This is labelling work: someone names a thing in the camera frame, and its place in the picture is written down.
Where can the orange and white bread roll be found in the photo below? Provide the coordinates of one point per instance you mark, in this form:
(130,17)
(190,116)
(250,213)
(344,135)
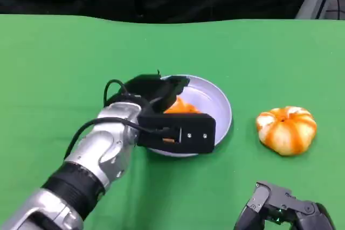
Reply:
(286,130)
(186,107)

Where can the lilac plate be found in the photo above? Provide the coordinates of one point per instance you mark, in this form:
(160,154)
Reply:
(210,100)

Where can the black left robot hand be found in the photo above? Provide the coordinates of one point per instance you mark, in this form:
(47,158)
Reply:
(156,90)

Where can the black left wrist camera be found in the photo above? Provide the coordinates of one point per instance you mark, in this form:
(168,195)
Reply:
(183,131)

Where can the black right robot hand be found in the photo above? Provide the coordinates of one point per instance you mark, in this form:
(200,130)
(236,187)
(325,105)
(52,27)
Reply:
(285,208)

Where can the green table cloth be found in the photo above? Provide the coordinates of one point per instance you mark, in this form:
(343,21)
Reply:
(242,65)

